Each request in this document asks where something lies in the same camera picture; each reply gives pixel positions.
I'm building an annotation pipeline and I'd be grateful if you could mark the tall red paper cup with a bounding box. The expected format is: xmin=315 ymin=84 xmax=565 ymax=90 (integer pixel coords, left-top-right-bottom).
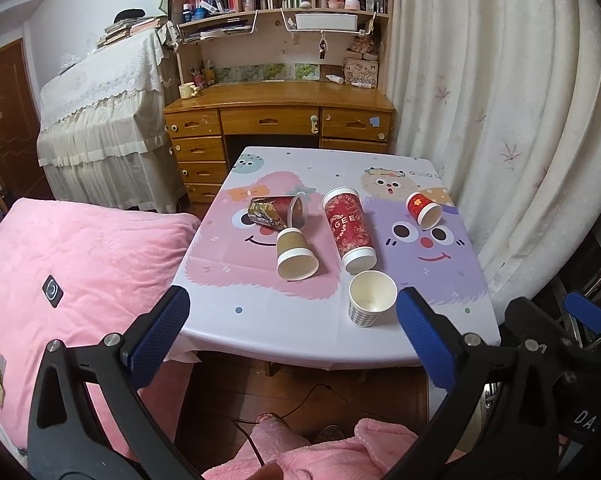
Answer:
xmin=322 ymin=187 xmax=377 ymax=275

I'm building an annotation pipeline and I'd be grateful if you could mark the brown paper cup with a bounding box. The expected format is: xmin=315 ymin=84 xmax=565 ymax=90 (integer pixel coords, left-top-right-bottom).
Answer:
xmin=275 ymin=227 xmax=320 ymax=282

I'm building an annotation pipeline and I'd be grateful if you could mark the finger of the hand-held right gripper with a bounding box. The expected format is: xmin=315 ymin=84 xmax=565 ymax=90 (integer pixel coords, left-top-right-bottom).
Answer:
xmin=505 ymin=296 xmax=581 ymax=361
xmin=563 ymin=291 xmax=601 ymax=346

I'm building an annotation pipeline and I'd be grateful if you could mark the cartoon printed tablecloth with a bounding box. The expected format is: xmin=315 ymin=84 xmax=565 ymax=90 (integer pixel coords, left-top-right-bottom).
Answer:
xmin=164 ymin=146 xmax=501 ymax=368

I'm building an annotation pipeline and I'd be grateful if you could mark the wooden desk with drawers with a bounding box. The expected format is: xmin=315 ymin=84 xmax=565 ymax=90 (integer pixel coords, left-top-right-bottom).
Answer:
xmin=163 ymin=81 xmax=397 ymax=206

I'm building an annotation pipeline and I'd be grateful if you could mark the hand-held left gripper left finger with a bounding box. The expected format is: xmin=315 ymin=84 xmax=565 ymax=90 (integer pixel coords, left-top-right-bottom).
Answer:
xmin=26 ymin=285 xmax=202 ymax=480

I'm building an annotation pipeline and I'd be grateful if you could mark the white checked paper cup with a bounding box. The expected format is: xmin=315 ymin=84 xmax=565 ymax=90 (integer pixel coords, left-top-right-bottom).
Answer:
xmin=349 ymin=270 xmax=398 ymax=328

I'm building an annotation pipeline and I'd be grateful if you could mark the wooden lettered box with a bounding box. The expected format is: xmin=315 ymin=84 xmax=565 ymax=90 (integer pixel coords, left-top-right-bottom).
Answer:
xmin=343 ymin=57 xmax=379 ymax=86

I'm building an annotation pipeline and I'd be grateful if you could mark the pile of papers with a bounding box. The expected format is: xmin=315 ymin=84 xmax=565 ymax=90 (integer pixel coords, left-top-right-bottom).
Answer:
xmin=183 ymin=17 xmax=255 ymax=44

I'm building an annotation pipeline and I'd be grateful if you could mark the small black device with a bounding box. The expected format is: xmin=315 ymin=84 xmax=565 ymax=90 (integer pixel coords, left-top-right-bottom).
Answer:
xmin=42 ymin=275 xmax=64 ymax=308

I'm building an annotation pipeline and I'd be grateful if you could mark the black floor cable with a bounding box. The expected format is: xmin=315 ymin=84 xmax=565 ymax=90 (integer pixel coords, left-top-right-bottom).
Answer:
xmin=230 ymin=384 xmax=332 ymax=467

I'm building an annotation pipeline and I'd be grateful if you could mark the pink fleece blanket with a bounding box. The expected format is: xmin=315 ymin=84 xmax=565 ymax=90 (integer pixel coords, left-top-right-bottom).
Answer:
xmin=0 ymin=197 xmax=201 ymax=461

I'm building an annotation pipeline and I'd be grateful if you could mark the clear plastic cup brown sleeve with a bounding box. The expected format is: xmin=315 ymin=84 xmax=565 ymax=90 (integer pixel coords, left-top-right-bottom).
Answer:
xmin=248 ymin=192 xmax=314 ymax=228

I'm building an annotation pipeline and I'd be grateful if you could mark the wooden bookshelf hutch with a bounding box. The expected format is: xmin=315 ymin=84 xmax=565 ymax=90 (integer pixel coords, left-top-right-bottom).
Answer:
xmin=169 ymin=0 xmax=394 ymax=92

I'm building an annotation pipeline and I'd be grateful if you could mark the lace covered piano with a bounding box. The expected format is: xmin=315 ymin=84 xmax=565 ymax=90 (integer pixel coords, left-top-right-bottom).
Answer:
xmin=36 ymin=22 xmax=188 ymax=213

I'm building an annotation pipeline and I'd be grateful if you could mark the white floral curtain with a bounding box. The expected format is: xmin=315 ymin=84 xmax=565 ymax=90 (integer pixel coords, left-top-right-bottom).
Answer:
xmin=385 ymin=0 xmax=601 ymax=306

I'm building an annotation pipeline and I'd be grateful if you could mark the chrome metal frame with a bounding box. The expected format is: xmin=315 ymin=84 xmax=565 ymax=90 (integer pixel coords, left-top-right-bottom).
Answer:
xmin=555 ymin=200 xmax=601 ymax=311

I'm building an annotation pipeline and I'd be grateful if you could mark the person's pink fleece robe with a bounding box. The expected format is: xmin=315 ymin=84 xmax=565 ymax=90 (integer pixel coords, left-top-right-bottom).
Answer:
xmin=203 ymin=417 xmax=467 ymax=480

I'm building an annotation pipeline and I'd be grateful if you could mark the stack of books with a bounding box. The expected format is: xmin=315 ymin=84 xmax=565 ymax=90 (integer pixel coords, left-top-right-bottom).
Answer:
xmin=96 ymin=17 xmax=161 ymax=50

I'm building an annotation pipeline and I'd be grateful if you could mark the small red paper cup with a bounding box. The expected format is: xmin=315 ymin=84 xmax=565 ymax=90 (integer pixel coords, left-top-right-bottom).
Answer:
xmin=405 ymin=192 xmax=443 ymax=229

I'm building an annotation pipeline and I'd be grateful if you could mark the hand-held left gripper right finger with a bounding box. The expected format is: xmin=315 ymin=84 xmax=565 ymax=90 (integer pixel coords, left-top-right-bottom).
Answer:
xmin=381 ymin=286 xmax=551 ymax=480

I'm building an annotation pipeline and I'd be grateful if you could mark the brown wooden door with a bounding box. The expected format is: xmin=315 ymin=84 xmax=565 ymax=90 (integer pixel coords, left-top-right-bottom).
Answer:
xmin=0 ymin=40 xmax=55 ymax=211

